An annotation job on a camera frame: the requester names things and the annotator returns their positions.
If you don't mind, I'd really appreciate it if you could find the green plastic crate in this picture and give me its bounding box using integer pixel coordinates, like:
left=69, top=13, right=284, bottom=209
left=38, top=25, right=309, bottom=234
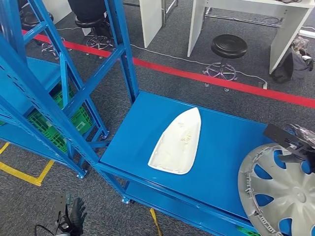
left=26, top=86, right=94, bottom=154
left=236, top=225, right=261, bottom=236

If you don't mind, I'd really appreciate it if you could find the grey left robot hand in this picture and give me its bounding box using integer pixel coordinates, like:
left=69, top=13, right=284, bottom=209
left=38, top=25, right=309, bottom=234
left=60, top=197, right=87, bottom=236

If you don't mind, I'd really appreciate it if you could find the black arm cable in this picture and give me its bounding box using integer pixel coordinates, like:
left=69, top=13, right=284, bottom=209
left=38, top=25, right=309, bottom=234
left=34, top=215, right=69, bottom=236

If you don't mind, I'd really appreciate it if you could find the white desk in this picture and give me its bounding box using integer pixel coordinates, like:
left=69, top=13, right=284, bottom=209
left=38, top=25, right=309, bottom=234
left=123, top=0, right=179, bottom=49
left=187, top=0, right=314, bottom=75

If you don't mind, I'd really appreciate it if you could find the white cabinet panel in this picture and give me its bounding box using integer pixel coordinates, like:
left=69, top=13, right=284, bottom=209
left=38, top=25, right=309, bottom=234
left=42, top=0, right=73, bottom=25

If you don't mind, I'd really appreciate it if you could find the clear plastic wrap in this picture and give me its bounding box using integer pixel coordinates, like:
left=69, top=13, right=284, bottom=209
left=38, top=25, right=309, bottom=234
left=286, top=123, right=315, bottom=147

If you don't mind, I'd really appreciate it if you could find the silver wheel hubcap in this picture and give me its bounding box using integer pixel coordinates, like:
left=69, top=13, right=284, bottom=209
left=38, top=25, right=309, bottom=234
left=237, top=143, right=315, bottom=236

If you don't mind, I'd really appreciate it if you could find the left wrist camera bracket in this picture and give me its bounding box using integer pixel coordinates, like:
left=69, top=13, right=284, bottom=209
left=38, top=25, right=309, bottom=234
left=54, top=193, right=74, bottom=225

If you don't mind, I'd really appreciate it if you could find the white plastic cover part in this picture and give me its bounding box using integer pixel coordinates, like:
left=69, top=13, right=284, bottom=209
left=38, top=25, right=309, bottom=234
left=148, top=107, right=202, bottom=175

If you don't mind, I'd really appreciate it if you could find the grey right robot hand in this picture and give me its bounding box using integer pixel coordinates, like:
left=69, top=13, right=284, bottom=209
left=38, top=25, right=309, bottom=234
left=278, top=123, right=315, bottom=173

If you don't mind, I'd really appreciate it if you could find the white floor cable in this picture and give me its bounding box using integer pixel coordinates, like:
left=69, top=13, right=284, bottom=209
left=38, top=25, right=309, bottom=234
left=131, top=44, right=267, bottom=85

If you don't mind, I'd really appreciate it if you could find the person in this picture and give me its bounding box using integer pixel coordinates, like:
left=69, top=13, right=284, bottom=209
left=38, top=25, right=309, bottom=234
left=67, top=0, right=113, bottom=38

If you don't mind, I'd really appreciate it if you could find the black bag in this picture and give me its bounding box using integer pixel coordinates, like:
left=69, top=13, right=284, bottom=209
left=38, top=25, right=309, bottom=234
left=270, top=35, right=314, bottom=85

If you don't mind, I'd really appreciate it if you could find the blue metal shelf rack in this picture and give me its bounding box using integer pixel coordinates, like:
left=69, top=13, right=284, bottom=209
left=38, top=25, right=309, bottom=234
left=0, top=0, right=315, bottom=236
left=0, top=0, right=110, bottom=180

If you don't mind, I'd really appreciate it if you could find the white power strip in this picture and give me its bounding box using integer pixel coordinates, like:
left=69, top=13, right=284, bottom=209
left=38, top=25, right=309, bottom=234
left=298, top=29, right=315, bottom=39

